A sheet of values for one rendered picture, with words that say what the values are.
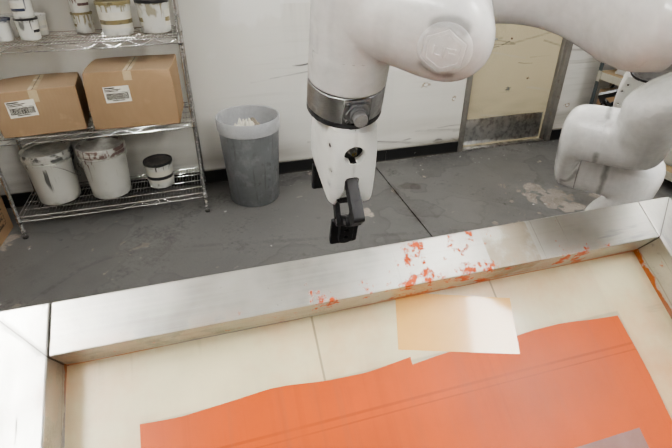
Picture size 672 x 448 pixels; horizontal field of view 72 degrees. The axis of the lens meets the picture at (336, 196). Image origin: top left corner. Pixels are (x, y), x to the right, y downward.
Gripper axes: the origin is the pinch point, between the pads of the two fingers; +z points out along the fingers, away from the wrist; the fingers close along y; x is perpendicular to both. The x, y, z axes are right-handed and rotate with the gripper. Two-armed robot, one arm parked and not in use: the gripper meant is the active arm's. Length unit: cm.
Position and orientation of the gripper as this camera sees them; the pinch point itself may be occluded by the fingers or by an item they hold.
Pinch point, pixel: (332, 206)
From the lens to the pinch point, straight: 56.6
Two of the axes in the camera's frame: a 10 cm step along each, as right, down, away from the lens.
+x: -9.6, 1.3, -2.4
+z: -0.8, 6.9, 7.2
